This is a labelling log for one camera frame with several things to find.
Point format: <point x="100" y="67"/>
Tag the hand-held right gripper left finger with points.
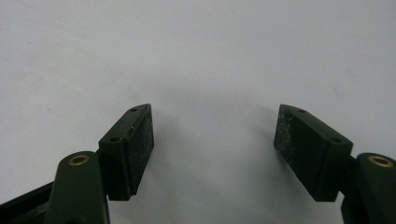
<point x="124" y="155"/>

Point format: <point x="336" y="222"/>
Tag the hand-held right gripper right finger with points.
<point x="314" y="155"/>

